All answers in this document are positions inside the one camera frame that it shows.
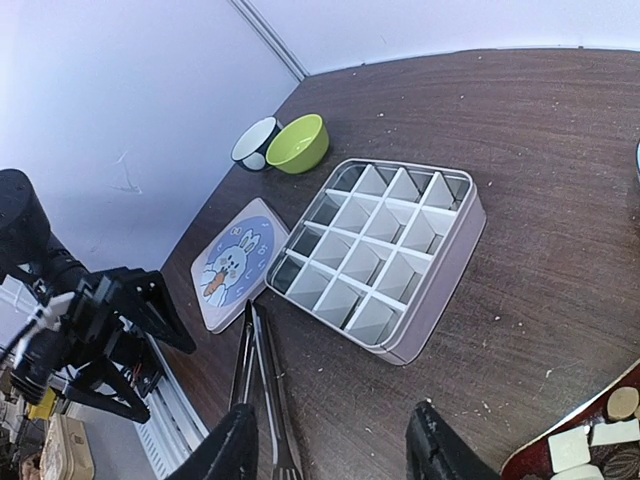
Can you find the black white small bowl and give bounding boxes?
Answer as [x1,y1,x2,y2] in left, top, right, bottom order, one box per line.
[231,116,282,172]

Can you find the metal tongs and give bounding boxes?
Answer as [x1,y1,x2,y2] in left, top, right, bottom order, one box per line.
[230,300,304,479]

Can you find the pink compartment tin box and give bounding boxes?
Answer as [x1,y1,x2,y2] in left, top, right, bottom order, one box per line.
[266,158,486,366]

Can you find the bunny picture tin lid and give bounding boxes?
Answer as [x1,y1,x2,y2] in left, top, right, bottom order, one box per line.
[191,198,289,334]

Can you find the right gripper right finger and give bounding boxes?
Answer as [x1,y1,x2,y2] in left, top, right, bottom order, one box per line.
[406,401,500,480]

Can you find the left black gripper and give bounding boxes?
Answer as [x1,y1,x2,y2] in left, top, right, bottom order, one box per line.
[10,268,196,424]

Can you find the lime green bowl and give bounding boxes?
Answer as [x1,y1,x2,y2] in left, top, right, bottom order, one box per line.
[266,113,330,174]

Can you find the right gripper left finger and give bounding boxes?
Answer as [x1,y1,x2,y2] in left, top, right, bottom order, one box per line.
[167,403,258,480]

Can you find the dark red chocolate tray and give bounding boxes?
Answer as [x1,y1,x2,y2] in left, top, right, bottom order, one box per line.
[500,363,639,479]

